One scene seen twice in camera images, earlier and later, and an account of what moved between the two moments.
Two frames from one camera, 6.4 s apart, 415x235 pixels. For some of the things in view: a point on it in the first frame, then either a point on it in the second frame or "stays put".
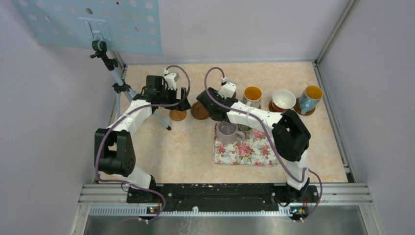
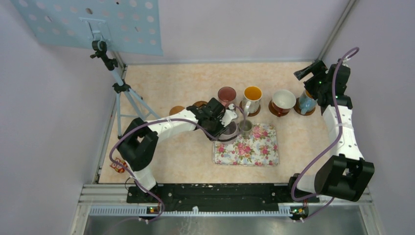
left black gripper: (182, 92) to (221, 128)
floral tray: (256, 150) stays put
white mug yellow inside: (252, 96) stays put
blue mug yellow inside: (309, 99) stays put
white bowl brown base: (283, 100) stays put
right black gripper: (215, 92) to (318, 69)
